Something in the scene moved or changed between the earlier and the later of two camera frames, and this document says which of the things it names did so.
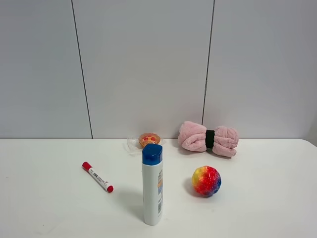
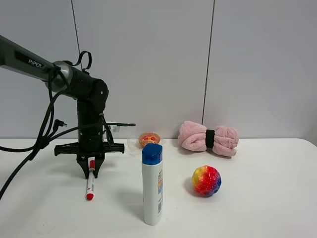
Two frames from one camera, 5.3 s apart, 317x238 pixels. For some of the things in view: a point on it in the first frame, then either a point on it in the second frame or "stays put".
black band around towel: [209, 139] stays put
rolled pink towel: [192, 137] stays put
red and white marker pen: [91, 171] -> [90, 189]
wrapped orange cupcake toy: [134, 143] stays put
